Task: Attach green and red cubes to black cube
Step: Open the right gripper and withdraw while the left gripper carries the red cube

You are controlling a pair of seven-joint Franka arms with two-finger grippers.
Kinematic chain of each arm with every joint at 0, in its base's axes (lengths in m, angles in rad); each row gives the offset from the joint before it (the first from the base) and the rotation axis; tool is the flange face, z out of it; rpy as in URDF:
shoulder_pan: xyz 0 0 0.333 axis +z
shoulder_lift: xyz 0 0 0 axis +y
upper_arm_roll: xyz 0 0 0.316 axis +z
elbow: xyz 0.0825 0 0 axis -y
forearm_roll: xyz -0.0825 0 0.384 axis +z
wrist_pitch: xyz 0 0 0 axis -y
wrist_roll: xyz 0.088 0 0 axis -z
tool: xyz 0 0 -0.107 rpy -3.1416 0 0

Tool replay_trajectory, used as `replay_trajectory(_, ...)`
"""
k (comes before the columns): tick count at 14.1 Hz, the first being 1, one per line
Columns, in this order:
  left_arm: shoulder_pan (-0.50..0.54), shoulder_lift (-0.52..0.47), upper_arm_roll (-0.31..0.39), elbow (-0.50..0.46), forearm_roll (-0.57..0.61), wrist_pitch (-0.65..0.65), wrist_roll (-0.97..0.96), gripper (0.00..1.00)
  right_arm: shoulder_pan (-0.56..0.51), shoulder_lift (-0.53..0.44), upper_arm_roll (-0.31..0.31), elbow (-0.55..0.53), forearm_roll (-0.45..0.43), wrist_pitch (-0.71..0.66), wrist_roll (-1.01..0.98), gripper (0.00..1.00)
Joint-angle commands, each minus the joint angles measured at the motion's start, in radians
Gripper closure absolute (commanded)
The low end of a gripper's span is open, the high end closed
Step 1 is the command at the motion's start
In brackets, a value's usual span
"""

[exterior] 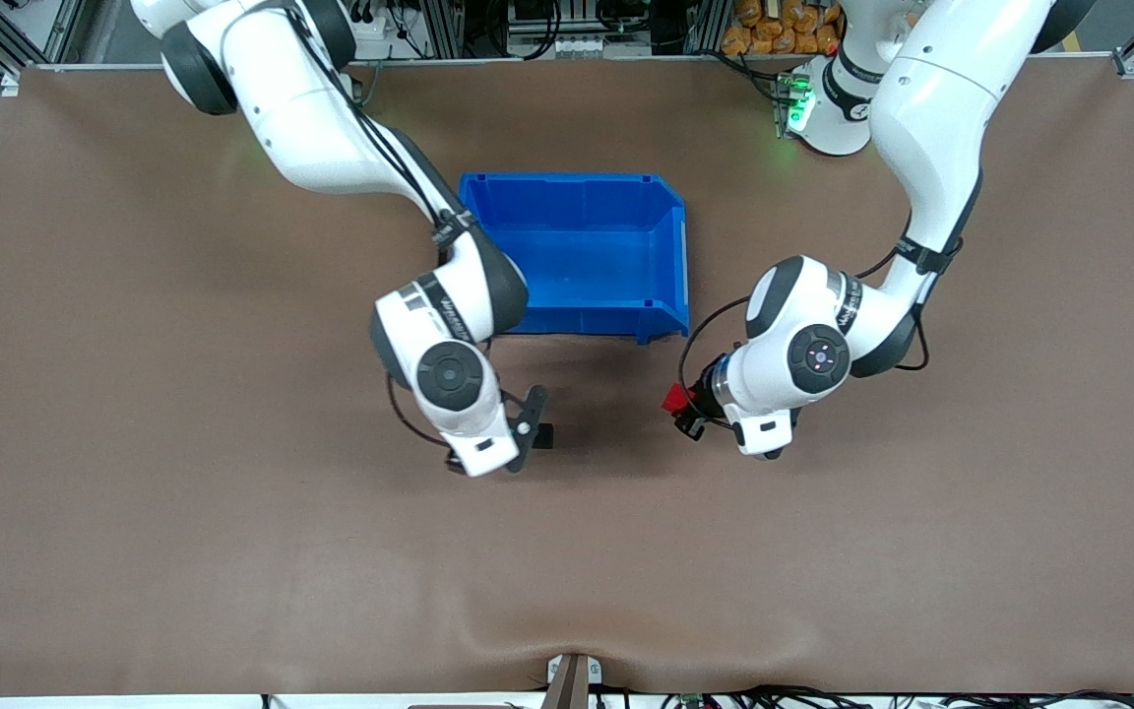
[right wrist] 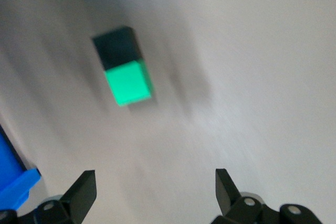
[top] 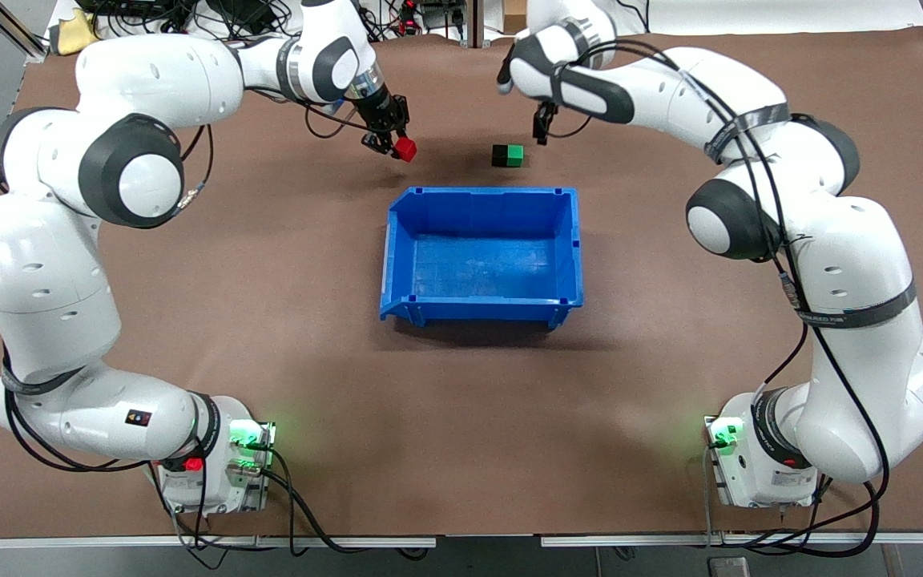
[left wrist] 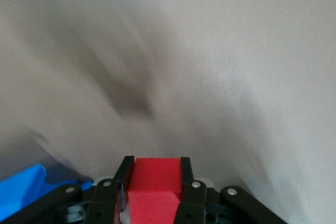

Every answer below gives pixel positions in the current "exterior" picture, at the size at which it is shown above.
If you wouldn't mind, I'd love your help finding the blue plastic storage bin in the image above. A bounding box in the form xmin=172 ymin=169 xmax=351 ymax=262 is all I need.
xmin=457 ymin=172 xmax=692 ymax=346

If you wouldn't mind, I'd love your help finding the brown table mat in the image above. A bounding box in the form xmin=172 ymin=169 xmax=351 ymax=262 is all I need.
xmin=0 ymin=54 xmax=1134 ymax=696

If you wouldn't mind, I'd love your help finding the orange snack packets pile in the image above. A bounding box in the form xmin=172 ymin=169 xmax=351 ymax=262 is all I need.
xmin=722 ymin=0 xmax=846 ymax=57

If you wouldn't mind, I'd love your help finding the white power strip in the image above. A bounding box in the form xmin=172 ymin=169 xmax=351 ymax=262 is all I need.
xmin=346 ymin=0 xmax=401 ymax=63

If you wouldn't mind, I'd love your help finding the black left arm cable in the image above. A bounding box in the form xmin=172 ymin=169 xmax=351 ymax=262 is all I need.
xmin=677 ymin=236 xmax=930 ymax=430

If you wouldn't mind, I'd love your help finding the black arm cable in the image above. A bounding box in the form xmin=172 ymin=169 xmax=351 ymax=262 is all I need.
xmin=282 ymin=0 xmax=474 ymax=452
xmin=677 ymin=236 xmax=930 ymax=430

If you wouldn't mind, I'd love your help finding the black floor cables bundle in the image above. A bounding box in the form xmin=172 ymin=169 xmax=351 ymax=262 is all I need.
xmin=661 ymin=684 xmax=1134 ymax=709

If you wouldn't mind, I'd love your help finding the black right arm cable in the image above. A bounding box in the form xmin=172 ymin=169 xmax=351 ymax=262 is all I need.
xmin=282 ymin=0 xmax=474 ymax=452

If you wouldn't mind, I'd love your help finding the aluminium frame post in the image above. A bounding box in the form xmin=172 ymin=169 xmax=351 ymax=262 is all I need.
xmin=685 ymin=0 xmax=731 ymax=55
xmin=417 ymin=0 xmax=466 ymax=60

